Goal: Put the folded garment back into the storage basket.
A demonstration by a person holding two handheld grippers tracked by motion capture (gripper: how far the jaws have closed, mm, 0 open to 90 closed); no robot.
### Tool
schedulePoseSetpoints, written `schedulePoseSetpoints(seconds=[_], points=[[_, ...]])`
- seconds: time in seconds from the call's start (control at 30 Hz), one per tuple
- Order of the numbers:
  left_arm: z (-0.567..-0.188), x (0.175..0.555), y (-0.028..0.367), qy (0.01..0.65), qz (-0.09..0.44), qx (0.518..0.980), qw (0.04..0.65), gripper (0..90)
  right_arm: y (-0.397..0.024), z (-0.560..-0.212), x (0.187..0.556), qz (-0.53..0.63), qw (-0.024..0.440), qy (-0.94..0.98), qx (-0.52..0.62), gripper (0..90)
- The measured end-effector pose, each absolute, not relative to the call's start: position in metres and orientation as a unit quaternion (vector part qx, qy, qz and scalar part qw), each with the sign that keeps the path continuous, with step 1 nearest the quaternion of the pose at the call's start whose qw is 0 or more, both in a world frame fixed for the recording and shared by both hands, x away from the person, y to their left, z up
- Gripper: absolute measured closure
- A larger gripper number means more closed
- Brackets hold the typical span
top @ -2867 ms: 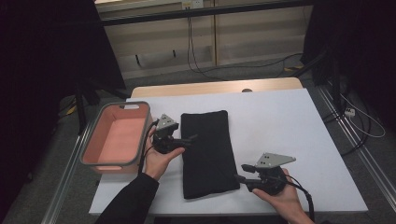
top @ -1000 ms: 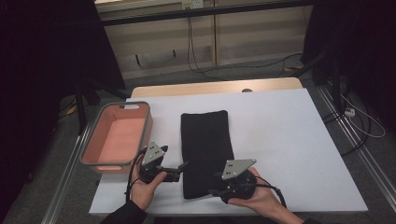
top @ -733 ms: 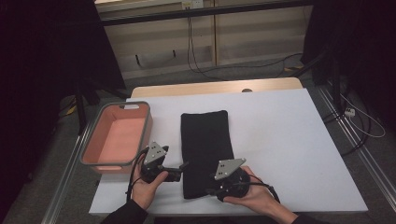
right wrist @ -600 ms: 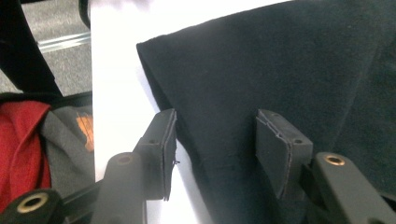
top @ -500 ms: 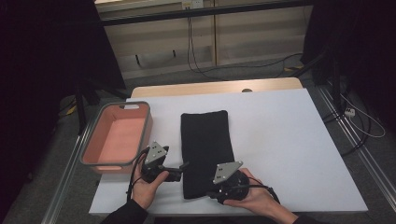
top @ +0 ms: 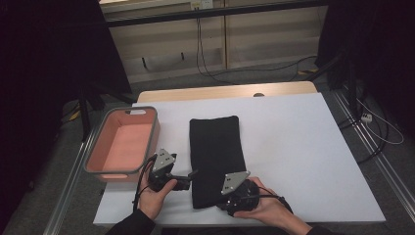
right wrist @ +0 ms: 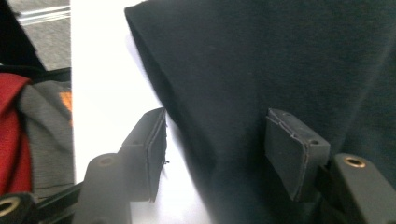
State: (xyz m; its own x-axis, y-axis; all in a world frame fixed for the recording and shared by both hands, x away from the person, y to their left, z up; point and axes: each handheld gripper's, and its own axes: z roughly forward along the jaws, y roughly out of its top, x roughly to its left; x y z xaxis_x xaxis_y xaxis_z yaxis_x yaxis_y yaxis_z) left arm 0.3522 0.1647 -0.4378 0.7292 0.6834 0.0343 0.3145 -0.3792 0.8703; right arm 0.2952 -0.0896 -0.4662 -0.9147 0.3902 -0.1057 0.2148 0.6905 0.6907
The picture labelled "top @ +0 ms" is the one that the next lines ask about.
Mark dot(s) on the black sleeveless vest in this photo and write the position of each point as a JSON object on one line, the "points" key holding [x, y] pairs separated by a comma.
{"points": [[215, 150]]}

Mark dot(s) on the white wall socket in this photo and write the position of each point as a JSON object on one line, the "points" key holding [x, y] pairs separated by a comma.
{"points": [[202, 4]]}

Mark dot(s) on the pink basket with grey rim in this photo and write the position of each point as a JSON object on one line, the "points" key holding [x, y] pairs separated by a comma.
{"points": [[98, 156]]}

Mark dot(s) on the beige cabinet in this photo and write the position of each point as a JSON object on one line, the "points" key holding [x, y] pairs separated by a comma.
{"points": [[267, 36]]}

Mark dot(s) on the yellow floor tape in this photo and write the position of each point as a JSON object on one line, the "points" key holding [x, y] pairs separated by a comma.
{"points": [[75, 115], [308, 71]]}

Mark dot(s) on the person's left hand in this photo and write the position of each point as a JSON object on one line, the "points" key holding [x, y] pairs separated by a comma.
{"points": [[153, 200]]}

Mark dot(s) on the white table cover sheet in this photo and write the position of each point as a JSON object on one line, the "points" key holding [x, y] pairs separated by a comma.
{"points": [[310, 163]]}

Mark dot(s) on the aluminium floor rail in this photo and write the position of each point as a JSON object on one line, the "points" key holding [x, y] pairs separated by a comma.
{"points": [[65, 196], [391, 176]]}

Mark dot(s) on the black tripod stand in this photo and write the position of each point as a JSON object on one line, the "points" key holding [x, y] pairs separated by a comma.
{"points": [[85, 117]]}

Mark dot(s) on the black metal stand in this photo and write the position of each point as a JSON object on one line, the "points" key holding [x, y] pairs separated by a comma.
{"points": [[351, 88]]}

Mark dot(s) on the wide black curtain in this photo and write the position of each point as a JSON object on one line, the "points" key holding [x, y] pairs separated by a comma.
{"points": [[39, 65]]}

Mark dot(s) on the narrow black curtain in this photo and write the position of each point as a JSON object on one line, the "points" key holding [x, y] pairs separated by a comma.
{"points": [[385, 49]]}

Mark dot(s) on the white power strip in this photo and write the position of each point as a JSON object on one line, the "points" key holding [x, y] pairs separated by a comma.
{"points": [[366, 117]]}

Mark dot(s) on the small black cabinet bracket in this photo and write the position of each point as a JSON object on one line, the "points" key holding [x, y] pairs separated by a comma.
{"points": [[144, 63], [182, 56]]}

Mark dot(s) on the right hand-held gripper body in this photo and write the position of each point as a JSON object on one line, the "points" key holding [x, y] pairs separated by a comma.
{"points": [[235, 182]]}

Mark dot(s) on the light wooden table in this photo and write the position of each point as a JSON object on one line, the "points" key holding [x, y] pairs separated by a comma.
{"points": [[212, 93]]}

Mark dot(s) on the person's right hand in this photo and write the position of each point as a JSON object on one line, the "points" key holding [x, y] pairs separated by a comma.
{"points": [[270, 209]]}

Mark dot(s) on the black horizontal bar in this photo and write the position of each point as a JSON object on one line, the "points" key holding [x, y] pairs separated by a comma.
{"points": [[212, 13]]}

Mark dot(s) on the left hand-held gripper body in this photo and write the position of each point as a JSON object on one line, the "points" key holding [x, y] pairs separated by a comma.
{"points": [[163, 163]]}

